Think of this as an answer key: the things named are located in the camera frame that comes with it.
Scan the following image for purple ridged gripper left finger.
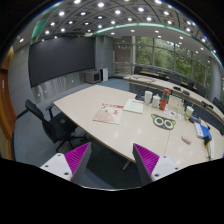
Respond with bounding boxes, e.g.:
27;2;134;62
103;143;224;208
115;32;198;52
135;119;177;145
41;143;91;184

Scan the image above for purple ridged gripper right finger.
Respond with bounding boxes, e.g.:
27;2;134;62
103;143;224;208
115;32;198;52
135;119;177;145
133;143;178;185

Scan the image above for pink computer mouse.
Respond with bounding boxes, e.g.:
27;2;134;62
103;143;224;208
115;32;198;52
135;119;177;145
181;136;192;145

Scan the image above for black office chair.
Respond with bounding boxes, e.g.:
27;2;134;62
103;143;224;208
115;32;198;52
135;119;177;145
25;99;86;150

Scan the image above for blue and white box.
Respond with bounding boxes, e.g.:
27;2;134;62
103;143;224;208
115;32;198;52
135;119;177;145
194;123;212;138

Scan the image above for red and white magazine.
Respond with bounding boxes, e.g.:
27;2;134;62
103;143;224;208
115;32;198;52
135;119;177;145
93;103;123;124

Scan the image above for white lidded cup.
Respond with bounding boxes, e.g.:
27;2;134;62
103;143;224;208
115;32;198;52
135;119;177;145
152;95;161;108

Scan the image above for white mug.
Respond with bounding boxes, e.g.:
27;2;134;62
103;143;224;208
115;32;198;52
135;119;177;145
144;91;152;105

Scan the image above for red thermos bottle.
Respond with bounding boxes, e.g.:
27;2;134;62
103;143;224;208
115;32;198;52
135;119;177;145
159;89;170;111

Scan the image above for wooden door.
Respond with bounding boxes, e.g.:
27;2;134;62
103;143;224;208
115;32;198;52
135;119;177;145
0;48;17;160

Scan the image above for long beige conference table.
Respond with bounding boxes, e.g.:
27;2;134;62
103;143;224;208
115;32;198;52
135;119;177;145
124;75;224;124

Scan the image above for grey cabinet on wheels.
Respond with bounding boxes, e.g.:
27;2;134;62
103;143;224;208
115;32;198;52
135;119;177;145
85;71;101;84

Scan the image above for white air purifier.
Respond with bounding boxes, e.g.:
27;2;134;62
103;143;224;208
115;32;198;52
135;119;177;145
100;68;108;82

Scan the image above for large dark display screen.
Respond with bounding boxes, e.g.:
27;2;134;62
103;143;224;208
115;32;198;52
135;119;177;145
28;37;95;87

